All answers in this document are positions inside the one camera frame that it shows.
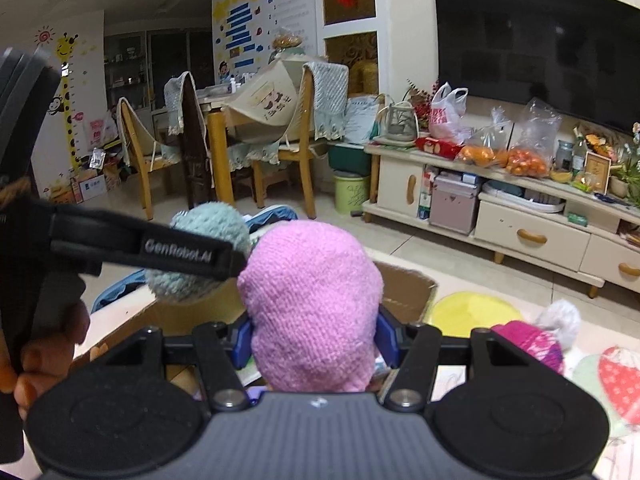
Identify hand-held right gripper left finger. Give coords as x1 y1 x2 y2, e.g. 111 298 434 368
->
90 312 254 413

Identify black flat television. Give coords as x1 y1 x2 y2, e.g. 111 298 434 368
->
432 0 640 137

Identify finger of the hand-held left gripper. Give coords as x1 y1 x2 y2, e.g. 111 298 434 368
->
50 204 249 282

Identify wall sticker chart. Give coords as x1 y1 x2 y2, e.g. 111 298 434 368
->
212 0 319 87

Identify cartons on floor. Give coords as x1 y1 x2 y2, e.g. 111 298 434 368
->
69 149 122 204

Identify cream television cabinet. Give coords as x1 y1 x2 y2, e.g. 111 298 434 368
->
362 139 640 300

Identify large clear bag of oranges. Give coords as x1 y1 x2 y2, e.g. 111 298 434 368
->
505 97 564 179

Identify bag of bread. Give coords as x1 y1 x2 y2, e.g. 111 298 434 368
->
272 32 304 52

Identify dark wooden chair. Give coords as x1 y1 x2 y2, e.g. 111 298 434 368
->
164 70 217 212

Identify light green bucket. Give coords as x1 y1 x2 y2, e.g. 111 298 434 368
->
333 172 371 216

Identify brown cardboard box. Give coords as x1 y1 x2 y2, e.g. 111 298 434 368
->
70 259 439 403

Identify white printed paper bag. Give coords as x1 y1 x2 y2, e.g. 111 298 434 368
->
344 94 384 144

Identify wooden chair with teal cover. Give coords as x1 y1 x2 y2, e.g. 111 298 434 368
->
251 60 351 222

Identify small clear bag of oranges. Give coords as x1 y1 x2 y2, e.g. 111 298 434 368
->
457 107 514 169

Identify milk carton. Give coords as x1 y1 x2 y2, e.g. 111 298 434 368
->
417 167 434 221

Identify dark display cabinet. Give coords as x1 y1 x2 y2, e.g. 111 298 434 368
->
102 29 217 112

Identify white oval tray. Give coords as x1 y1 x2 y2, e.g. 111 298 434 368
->
480 182 567 214

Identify wooden framed picture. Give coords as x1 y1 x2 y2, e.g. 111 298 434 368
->
582 150 614 196

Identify person's left hand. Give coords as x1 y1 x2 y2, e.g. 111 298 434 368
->
0 300 92 422

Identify glass jar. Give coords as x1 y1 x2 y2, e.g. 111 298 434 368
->
554 139 576 171

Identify light wooden chair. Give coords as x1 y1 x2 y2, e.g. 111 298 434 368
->
117 97 174 222

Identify cartoon printed tablecloth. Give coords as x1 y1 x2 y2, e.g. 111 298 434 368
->
429 287 640 480

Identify beige printed tote bag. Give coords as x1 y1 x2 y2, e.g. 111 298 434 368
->
222 57 302 144

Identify dried red flowers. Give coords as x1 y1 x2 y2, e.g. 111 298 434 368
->
407 79 441 129

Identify red snack packet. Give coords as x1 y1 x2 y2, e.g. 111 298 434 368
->
414 137 464 160

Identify giraffe height wall sticker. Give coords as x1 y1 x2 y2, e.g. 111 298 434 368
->
34 24 102 202

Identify white plastic bag red print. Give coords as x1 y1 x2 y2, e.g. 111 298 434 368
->
428 82 474 144

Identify pink knitted hat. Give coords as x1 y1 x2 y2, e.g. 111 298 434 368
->
144 202 387 394

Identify dark green storage bin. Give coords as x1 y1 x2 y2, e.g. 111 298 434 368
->
327 142 374 176

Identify magenta knitted hat with pompom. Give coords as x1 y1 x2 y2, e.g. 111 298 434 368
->
491 299 584 377

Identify pink storage box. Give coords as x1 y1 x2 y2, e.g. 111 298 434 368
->
429 175 482 236

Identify orange flower arrangement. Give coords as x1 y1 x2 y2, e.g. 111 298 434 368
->
574 122 617 157

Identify green potted plant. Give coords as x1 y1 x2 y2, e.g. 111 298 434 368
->
609 154 640 202

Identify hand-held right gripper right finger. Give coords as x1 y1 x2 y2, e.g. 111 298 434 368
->
375 305 550 413

